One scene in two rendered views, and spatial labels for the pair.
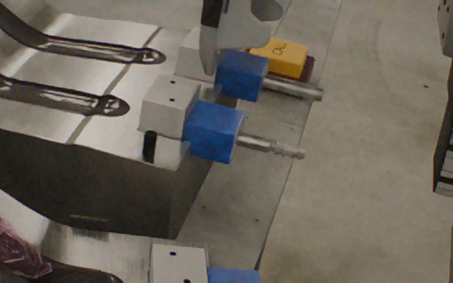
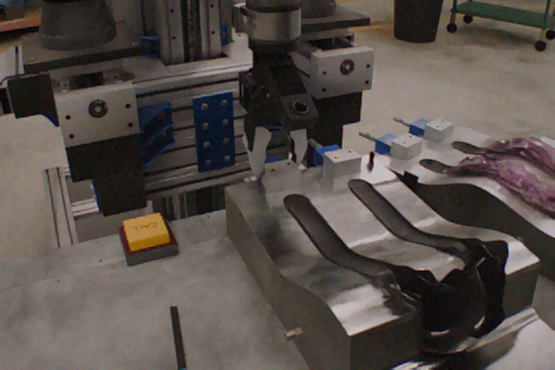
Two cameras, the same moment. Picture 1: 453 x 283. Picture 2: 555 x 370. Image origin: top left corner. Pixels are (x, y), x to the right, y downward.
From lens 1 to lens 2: 1.30 m
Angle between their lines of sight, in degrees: 99
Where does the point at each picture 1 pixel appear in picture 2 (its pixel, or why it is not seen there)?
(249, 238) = not seen: hidden behind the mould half
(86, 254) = (422, 172)
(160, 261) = (411, 142)
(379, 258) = not seen: outside the picture
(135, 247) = (399, 167)
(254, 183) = not seen: hidden behind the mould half
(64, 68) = (348, 220)
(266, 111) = (200, 230)
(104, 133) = (379, 175)
